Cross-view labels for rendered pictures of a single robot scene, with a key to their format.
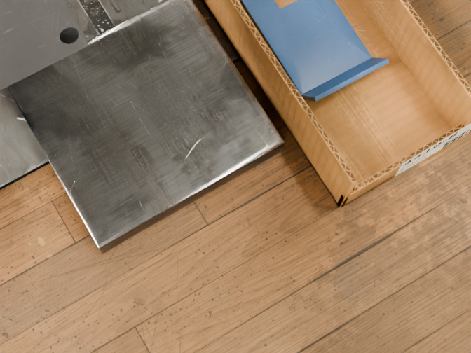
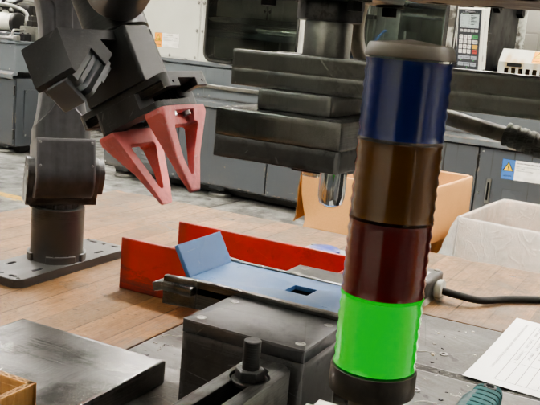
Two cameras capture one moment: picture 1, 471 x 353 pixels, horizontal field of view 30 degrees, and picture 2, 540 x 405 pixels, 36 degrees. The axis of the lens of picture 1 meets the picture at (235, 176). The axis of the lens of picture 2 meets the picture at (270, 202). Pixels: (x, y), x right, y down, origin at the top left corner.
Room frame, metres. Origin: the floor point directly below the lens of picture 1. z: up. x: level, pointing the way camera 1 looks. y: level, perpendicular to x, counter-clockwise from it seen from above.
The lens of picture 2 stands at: (0.89, -0.05, 1.19)
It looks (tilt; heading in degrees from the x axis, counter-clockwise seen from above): 11 degrees down; 152
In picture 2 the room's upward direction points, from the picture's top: 5 degrees clockwise
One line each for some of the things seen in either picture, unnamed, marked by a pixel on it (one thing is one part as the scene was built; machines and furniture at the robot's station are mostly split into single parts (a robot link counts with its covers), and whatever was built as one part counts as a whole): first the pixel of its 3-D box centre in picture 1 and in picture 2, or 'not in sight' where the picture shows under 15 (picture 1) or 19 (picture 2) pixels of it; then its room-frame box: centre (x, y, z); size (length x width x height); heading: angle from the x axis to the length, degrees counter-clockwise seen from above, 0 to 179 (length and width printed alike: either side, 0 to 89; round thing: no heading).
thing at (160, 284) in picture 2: not in sight; (195, 290); (0.27, 0.22, 0.98); 0.07 x 0.02 x 0.01; 35
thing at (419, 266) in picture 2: not in sight; (386, 255); (0.60, 0.17, 1.10); 0.04 x 0.04 x 0.03
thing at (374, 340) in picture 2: not in sight; (378, 328); (0.60, 0.17, 1.07); 0.04 x 0.04 x 0.03
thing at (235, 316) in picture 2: not in sight; (301, 306); (0.33, 0.29, 0.98); 0.20 x 0.10 x 0.01; 125
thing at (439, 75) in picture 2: not in sight; (405, 99); (0.60, 0.17, 1.17); 0.04 x 0.04 x 0.03
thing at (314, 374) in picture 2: not in sight; (296, 355); (0.33, 0.29, 0.94); 0.20 x 0.10 x 0.07; 125
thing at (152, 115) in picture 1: (144, 117); (21, 379); (0.26, 0.08, 0.91); 0.17 x 0.16 x 0.02; 125
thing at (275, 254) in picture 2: not in sight; (242, 273); (0.08, 0.35, 0.93); 0.25 x 0.12 x 0.06; 35
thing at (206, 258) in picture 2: not in sight; (272, 270); (0.29, 0.28, 1.00); 0.15 x 0.07 x 0.03; 35
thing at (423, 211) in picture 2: not in sight; (395, 178); (0.60, 0.17, 1.14); 0.04 x 0.04 x 0.03
